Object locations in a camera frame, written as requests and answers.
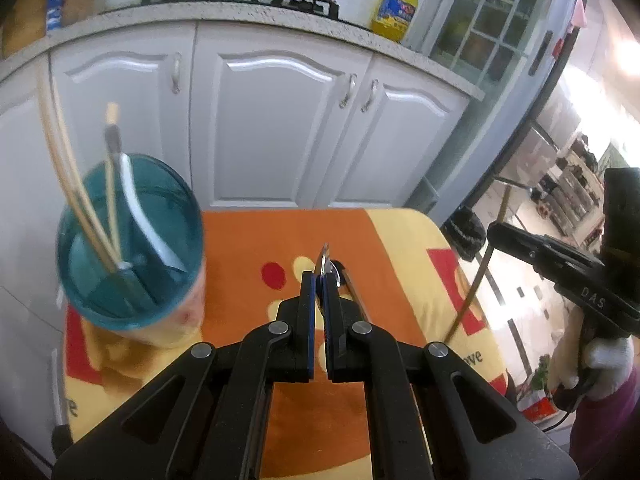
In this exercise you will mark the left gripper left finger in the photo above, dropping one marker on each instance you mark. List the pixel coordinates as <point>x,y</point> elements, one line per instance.
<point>295,353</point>

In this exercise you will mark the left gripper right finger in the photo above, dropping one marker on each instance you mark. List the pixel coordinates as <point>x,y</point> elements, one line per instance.
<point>338,316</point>

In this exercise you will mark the steel spoon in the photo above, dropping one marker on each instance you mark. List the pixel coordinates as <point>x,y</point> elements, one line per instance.
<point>337,269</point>
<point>323,264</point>

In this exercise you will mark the long wooden chopstick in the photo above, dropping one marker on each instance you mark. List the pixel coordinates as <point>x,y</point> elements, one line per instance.
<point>478,278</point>

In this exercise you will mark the purple sleeve right forearm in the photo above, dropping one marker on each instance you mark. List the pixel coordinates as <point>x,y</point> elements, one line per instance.
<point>598,423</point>

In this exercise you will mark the right hand white glove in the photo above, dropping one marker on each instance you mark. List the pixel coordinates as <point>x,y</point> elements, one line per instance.
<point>612,359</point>

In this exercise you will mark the orange yellow fleece blanket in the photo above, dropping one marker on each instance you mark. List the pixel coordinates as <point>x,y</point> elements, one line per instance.
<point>397,271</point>

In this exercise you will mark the white utensil in holder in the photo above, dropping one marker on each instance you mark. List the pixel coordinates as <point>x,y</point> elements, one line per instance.
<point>157,246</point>

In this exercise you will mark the floral utensil holder teal rim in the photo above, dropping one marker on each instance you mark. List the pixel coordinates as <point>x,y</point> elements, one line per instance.
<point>143,300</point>

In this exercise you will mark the yellow cooking oil bottle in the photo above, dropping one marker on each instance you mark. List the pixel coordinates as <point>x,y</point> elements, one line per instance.
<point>392,18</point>

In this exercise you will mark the wooden knife block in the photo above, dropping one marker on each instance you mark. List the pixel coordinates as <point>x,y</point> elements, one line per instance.
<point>75,11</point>

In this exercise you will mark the wooden cutting board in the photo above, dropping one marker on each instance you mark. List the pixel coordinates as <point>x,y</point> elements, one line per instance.
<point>25,24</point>

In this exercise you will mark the blue white salt bag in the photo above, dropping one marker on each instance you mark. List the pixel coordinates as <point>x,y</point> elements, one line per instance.
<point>54,15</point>

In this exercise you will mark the right cabinet door handle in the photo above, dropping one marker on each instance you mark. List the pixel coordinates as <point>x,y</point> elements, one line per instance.
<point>375,84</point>

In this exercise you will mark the cabinet door handle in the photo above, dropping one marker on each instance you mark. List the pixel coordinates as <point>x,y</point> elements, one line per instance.
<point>176,73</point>
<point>350,90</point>
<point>375,84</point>

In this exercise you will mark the middle cabinet door handle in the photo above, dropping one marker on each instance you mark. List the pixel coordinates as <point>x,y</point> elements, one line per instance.
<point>350,90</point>

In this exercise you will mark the left cabinet door handle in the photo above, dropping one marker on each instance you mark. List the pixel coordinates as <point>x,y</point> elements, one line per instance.
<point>176,73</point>

